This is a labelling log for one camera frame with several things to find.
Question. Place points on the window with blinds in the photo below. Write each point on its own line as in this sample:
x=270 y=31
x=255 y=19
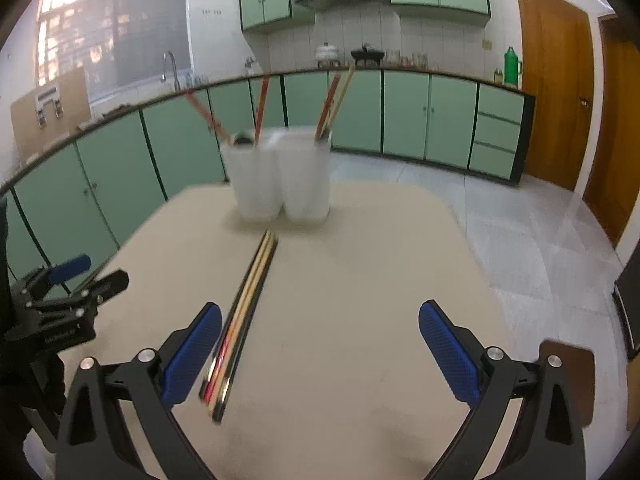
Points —
x=100 y=25

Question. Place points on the cardboard board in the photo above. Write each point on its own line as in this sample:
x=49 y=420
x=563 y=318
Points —
x=25 y=130

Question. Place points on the black plastic spoon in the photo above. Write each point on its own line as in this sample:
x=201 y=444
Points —
x=243 y=139

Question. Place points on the black appliance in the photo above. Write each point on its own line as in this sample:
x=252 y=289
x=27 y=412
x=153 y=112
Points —
x=629 y=310

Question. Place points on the bundle of chopsticks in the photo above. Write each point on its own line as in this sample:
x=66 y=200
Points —
x=216 y=360

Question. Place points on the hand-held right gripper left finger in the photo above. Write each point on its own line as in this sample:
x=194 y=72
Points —
x=195 y=350

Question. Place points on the black wok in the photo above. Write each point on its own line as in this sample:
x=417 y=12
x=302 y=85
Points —
x=368 y=55

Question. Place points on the green thermos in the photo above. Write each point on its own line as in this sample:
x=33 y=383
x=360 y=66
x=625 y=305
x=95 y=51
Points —
x=511 y=67

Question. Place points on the small glass jar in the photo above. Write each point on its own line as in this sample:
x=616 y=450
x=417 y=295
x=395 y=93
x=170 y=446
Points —
x=498 y=75

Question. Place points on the black chopstick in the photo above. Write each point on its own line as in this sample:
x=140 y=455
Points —
x=237 y=360

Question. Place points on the white cooking pot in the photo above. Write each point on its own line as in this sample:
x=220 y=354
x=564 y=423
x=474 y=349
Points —
x=327 y=54

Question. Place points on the plain wooden chopstick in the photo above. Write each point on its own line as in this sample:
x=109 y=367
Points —
x=230 y=360
x=342 y=90

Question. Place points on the metal faucet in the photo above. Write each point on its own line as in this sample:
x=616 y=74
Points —
x=172 y=67

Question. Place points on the white plastic utensil holder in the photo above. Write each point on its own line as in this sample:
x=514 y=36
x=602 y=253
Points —
x=300 y=180

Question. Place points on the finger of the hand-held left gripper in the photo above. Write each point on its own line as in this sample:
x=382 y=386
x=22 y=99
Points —
x=72 y=266
x=107 y=282

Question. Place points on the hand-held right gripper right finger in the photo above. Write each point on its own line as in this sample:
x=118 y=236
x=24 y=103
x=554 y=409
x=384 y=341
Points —
x=447 y=350

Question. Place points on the green base cabinets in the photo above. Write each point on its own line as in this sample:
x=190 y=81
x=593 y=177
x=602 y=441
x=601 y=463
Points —
x=400 y=115

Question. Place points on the wooden door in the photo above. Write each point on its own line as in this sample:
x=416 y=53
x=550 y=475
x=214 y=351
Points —
x=555 y=85
x=617 y=130

